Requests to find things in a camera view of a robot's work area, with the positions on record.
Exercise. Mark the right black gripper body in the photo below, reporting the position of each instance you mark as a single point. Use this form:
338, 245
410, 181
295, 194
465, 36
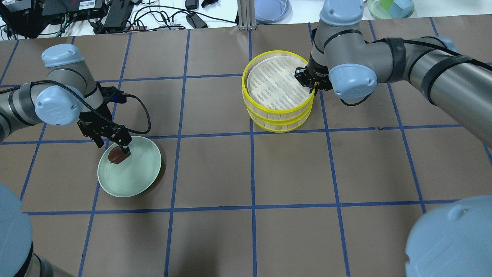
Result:
316, 74

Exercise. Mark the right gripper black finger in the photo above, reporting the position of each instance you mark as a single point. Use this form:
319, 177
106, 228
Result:
313, 91

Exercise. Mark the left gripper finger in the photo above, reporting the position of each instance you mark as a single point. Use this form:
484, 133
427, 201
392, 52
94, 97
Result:
101, 139
123, 139

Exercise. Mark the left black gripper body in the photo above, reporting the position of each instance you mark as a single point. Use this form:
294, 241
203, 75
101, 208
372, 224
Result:
93, 121

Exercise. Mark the brown steamed bun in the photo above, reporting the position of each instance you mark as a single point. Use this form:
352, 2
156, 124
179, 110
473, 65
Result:
118, 154

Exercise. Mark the yellow bamboo steamer basket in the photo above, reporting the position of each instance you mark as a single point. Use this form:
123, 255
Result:
270, 89

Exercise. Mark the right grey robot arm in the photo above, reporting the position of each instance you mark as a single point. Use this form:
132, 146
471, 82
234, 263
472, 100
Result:
342, 61

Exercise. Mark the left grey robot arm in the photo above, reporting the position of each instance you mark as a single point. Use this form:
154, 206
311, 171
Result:
69, 95

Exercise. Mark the light green plate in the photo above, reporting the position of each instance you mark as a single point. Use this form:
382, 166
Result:
134, 174

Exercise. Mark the blue plate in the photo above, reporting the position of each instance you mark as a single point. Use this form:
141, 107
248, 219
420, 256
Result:
271, 11

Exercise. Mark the green glass bowl with sponges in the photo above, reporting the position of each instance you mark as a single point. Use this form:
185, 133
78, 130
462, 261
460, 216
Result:
390, 9

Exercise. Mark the black power brick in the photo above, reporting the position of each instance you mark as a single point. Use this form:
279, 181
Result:
119, 12

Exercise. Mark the black power adapter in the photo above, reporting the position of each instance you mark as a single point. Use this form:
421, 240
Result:
196, 21

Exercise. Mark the aluminium frame post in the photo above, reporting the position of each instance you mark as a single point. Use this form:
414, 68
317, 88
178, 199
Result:
246, 15

